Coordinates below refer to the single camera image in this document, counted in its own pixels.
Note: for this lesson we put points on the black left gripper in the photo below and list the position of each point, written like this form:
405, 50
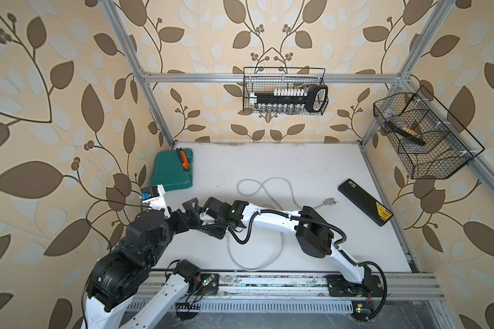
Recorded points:
183, 224

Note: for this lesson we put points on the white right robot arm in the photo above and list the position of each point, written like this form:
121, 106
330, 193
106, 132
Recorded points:
316, 237

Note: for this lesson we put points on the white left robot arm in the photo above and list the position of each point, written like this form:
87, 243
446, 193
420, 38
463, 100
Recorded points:
116, 277

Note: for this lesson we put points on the green plastic tool case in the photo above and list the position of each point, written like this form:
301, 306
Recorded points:
168, 171

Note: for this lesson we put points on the black socket bit set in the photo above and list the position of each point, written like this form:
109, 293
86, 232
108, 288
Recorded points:
309, 100

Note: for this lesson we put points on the flat black box yellow label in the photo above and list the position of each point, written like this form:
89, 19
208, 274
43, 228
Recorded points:
363, 200

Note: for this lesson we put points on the dark tool in right basket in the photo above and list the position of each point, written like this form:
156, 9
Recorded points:
407, 136

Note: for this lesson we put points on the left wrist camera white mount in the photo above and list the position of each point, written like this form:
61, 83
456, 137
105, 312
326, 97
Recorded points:
153, 198

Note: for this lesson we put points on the orange handled pliers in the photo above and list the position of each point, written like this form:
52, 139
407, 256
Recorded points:
183, 159

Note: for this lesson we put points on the black wire basket back wall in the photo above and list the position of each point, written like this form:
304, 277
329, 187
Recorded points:
263, 79

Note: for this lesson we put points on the black wire basket wall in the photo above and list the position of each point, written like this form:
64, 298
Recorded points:
449, 144
263, 79

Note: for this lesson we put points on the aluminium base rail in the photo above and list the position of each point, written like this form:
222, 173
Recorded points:
306, 292

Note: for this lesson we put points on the black wire basket right wall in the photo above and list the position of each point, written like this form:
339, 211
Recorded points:
449, 144

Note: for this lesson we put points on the aluminium frame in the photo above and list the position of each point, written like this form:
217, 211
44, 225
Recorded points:
435, 58

